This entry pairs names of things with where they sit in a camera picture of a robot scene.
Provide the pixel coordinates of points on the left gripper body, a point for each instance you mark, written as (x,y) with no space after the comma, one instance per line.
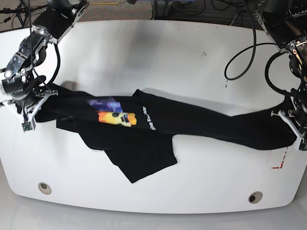
(299,131)

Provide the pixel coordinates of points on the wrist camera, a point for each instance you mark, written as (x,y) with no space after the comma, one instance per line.
(302,145)
(28,126)

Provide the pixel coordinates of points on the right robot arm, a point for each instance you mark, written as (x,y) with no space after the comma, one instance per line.
(28,90)

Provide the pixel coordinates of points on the table cable grommet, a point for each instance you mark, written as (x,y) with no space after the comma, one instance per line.
(44,188)
(255,197)

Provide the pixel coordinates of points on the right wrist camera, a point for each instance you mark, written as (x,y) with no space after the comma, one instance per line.
(28,126)

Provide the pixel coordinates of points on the red tape rectangle marking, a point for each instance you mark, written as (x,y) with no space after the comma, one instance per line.
(280,166)

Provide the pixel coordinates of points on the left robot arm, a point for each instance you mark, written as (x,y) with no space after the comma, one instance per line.
(285,23)

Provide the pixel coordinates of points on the left table cable grommet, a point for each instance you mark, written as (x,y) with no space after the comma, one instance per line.
(44,188)

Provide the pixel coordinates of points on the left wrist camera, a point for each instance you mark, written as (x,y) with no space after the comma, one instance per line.
(302,145)

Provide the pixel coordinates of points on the black tripod stand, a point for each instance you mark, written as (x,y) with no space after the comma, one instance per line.
(23,12)

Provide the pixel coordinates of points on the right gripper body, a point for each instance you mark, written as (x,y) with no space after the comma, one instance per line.
(29,105)

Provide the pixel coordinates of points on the black graphic T-shirt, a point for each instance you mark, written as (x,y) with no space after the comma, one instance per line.
(136,131)

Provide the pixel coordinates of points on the right table cable grommet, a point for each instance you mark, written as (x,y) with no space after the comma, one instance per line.
(255,197)

